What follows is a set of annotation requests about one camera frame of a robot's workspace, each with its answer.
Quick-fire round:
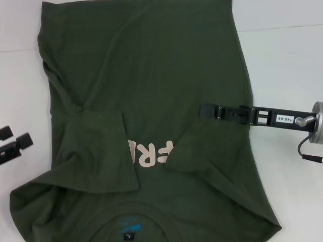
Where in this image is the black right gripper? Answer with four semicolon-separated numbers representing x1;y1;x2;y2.
198;102;318;134

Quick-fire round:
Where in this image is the dark green FREE t-shirt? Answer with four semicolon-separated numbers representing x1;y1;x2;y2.
9;0;282;242

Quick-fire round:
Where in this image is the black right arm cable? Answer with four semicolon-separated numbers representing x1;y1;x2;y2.
297;132;323;165

